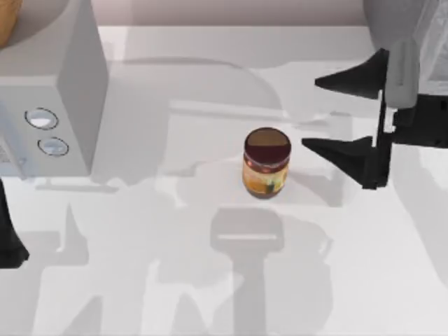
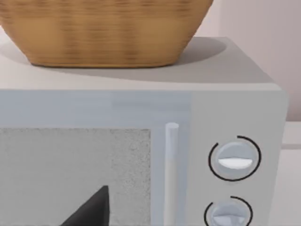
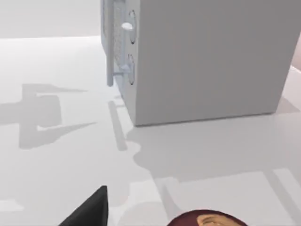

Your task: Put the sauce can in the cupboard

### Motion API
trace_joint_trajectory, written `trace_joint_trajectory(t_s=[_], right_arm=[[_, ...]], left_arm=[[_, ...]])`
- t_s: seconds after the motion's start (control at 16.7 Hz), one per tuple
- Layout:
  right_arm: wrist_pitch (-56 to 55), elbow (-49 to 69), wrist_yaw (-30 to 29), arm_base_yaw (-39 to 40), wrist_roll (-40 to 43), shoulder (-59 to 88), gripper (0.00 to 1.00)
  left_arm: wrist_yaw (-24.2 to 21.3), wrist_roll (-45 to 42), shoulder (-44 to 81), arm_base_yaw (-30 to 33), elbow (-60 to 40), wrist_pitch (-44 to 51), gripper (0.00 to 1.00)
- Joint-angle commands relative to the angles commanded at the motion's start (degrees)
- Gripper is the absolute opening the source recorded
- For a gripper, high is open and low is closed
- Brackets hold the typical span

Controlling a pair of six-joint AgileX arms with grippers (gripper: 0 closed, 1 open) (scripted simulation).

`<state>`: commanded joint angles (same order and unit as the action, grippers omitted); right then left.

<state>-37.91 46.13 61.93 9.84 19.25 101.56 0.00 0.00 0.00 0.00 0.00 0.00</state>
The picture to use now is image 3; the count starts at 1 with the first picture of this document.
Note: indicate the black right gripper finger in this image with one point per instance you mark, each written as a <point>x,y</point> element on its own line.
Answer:
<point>94,209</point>

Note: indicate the dark red bread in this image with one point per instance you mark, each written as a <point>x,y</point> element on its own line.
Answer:
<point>207,219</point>

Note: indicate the pale microwave knob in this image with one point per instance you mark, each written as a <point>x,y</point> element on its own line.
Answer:
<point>127,26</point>

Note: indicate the pale microwave oven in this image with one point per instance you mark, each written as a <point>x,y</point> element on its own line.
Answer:
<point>200,61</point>

